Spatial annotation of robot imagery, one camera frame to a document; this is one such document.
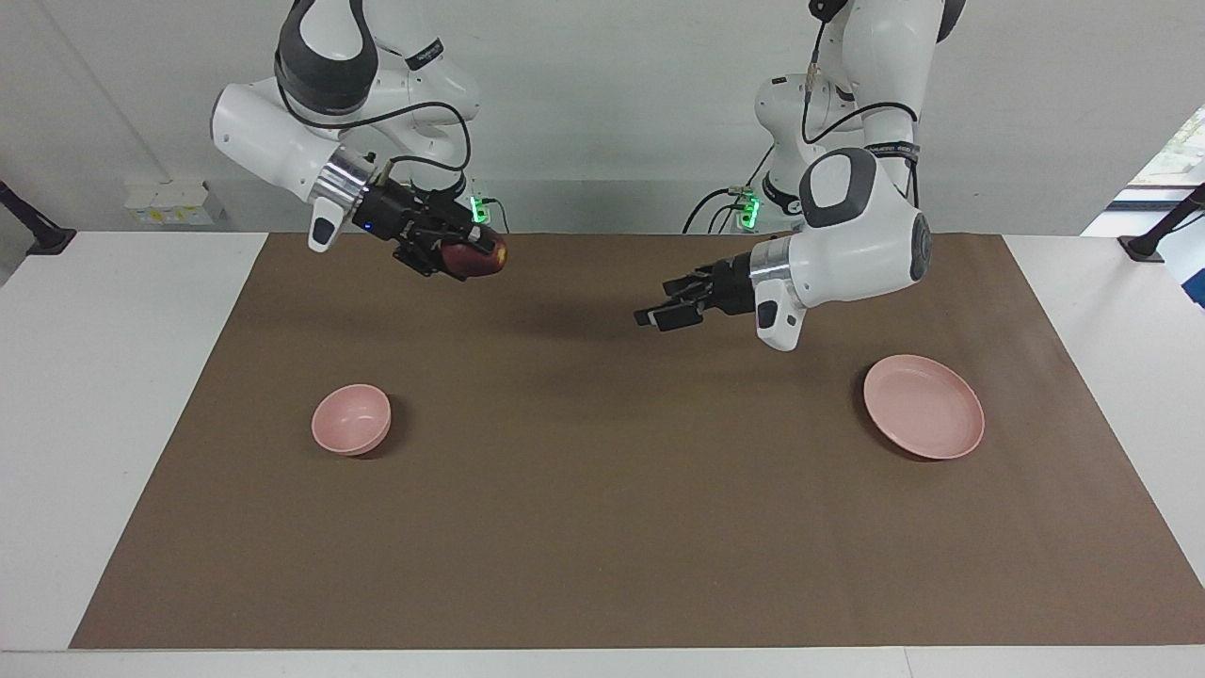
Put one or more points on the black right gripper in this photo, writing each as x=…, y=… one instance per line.
x=395, y=217

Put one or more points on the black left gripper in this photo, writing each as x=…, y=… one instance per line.
x=732, y=285

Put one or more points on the dark red apple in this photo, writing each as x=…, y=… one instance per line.
x=475, y=261

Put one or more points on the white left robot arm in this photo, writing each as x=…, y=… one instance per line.
x=857, y=254

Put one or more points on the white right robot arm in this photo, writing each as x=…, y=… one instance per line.
x=254, y=132

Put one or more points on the pink bowl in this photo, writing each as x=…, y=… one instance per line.
x=350, y=419

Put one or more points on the pink plate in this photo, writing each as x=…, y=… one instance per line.
x=923, y=410

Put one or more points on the brown table mat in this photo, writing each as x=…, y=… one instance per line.
x=612, y=471

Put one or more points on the black clamp stand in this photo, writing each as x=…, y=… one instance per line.
x=47, y=241
x=1144, y=248

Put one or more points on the blue object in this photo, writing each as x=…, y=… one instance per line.
x=1197, y=287

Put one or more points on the glass window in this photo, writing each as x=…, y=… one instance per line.
x=1181, y=160

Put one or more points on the white wall socket box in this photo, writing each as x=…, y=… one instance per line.
x=169, y=202

